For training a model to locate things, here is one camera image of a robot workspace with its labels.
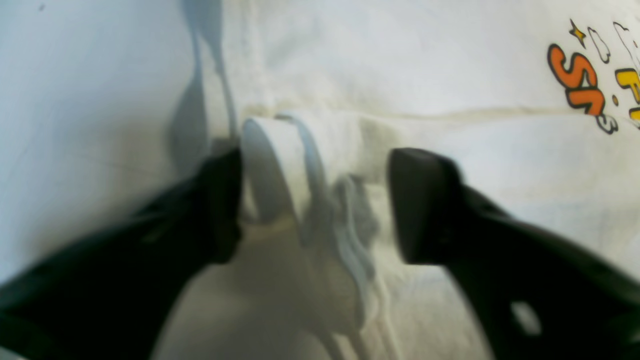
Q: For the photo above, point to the left gripper black image-right left finger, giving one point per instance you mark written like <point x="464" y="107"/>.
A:
<point x="108" y="295"/>

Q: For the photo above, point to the white printed T-shirt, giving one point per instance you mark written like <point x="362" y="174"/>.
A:
<point x="536" y="102"/>

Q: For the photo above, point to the left gripper black image-right right finger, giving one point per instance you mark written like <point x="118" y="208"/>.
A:
<point x="535" y="294"/>

